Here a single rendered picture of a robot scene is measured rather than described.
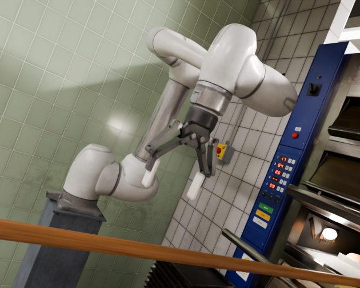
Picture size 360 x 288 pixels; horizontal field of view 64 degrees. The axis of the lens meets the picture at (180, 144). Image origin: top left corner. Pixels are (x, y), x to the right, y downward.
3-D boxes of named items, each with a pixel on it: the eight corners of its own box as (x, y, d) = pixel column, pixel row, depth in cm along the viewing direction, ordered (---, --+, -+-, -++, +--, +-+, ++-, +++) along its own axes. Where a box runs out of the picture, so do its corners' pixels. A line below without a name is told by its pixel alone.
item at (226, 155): (219, 159, 184) (226, 145, 184) (229, 163, 176) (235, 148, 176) (211, 156, 180) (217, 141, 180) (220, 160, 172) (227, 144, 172)
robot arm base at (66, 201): (43, 190, 124) (47, 178, 124) (91, 201, 135) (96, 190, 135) (47, 207, 108) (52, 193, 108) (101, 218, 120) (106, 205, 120)
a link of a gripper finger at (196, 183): (196, 171, 73) (199, 172, 74) (186, 195, 74) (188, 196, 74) (203, 175, 71) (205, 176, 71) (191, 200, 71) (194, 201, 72)
